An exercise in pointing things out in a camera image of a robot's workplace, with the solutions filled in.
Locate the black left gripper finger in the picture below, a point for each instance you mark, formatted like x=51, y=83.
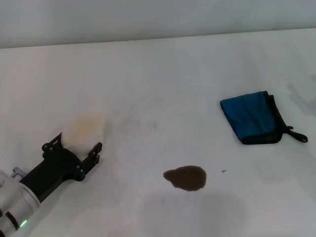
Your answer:
x=50, y=145
x=93, y=158

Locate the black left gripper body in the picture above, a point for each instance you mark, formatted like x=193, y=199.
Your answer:
x=56, y=168

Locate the white paper cup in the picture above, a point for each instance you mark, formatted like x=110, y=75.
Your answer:
x=85, y=128

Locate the blue rag with black edging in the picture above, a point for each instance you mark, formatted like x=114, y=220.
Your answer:
x=249, y=116

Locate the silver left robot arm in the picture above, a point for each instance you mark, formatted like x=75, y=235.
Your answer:
x=14, y=205

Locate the dark brown liquid stain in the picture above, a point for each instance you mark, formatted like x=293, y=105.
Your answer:
x=187, y=178

